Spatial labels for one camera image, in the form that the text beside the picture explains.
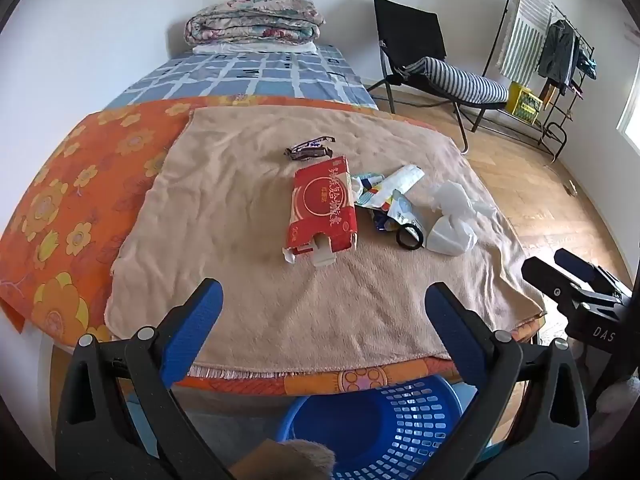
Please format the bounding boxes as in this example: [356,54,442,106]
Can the red cardboard box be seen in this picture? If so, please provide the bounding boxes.
[282,156,360,268]

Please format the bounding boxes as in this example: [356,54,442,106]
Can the window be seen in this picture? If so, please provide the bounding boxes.
[617,35,640,153]

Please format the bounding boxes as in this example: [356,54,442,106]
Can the dark jacket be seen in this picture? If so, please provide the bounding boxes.
[537,19,581,96]

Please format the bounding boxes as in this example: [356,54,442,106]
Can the green striped towel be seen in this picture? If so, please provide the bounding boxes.
[495,0,556,88]

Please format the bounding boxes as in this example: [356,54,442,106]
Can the teal garment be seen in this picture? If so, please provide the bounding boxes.
[575,50,598,81]

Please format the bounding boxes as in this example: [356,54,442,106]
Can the beige fuzzy slipper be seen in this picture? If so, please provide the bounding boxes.
[235,439,336,480]

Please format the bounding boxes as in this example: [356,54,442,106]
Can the black folding chair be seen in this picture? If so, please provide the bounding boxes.
[372,0,508,153]

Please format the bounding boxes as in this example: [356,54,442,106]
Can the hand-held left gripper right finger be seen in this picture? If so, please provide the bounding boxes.
[424,281,591,480]

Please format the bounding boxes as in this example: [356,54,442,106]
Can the beige fleece blanket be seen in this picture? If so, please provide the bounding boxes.
[104,105,547,378]

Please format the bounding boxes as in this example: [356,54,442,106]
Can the orange floral blanket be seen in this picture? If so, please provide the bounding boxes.
[0,99,548,397]

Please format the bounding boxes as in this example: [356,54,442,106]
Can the brown candy wrapper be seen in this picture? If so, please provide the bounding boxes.
[284,136,337,162]

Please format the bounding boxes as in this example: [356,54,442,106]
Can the black clothes rack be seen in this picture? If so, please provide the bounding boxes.
[482,0,596,161]

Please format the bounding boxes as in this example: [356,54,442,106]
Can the blue checked bed sheet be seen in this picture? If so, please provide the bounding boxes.
[102,45,378,111]

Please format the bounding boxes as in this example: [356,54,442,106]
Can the folded floral quilt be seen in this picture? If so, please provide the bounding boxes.
[184,0,326,46]

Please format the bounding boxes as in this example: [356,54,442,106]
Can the black hair tie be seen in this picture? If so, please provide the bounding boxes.
[396,225,426,251]

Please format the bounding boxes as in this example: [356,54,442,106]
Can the white plastic bag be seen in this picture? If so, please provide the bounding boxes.
[424,180,493,258]

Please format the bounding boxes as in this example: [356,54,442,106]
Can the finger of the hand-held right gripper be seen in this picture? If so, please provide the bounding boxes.
[521,256,591,311]
[554,248,598,283]

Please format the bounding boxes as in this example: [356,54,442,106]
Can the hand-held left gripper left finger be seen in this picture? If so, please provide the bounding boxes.
[55,277,236,480]

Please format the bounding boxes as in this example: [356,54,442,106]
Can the striped cushion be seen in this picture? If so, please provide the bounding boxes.
[406,56,510,103]

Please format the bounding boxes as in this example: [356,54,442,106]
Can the blue plastic basket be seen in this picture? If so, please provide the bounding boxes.
[274,374,493,480]

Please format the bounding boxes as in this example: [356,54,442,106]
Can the yellow crate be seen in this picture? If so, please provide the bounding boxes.
[506,81,543,123]

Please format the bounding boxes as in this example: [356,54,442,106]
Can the white wrapper with colourful checks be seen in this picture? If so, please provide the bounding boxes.
[352,164,426,211]

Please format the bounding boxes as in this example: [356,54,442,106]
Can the folded white sheet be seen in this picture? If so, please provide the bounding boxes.
[192,40,318,56]

